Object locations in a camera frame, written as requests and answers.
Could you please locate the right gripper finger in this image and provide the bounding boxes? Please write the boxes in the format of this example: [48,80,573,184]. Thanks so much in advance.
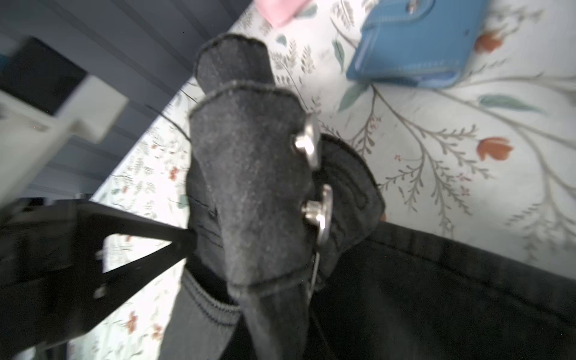
[1,199,197,356]

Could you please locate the pink pencil case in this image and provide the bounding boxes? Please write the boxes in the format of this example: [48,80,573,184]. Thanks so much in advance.
[253,0,311,28]

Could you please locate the blue snap wallet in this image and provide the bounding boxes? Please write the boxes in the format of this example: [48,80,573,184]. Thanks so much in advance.
[346,0,489,89]

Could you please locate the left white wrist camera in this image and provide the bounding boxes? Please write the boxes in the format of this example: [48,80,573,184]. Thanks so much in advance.
[1,37,129,206]

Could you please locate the dark grey long pants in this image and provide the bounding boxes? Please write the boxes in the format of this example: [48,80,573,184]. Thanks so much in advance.
[159,34,575,359]

